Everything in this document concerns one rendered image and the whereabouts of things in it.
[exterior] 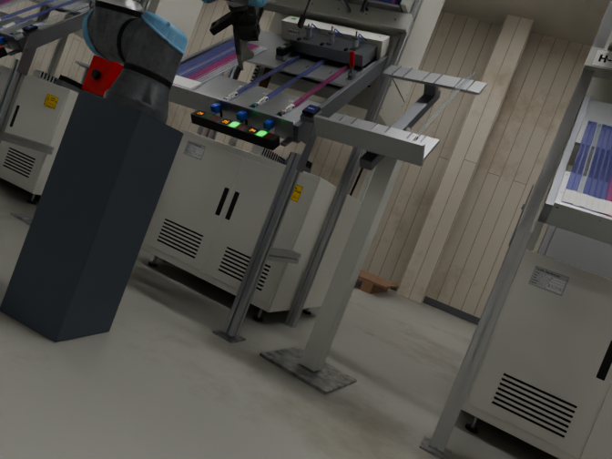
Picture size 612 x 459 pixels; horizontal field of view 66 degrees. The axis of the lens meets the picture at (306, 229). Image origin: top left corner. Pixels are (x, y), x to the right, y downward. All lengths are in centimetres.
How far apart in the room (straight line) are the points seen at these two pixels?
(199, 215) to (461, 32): 469
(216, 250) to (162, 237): 28
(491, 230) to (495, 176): 61
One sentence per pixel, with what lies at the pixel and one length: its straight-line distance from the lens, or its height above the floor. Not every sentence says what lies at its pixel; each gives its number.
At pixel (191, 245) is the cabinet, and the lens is 205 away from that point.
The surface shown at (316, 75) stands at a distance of 194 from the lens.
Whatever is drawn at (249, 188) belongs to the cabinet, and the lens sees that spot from 194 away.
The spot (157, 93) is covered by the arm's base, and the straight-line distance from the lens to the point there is 121.
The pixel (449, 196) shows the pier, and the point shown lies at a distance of 537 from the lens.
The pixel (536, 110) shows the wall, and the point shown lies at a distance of 591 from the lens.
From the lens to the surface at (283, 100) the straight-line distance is 174.
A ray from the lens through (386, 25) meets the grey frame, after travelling 216.
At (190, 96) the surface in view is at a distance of 181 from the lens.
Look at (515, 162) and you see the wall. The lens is 574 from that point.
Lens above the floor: 48
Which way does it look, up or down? 2 degrees down
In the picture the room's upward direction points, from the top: 21 degrees clockwise
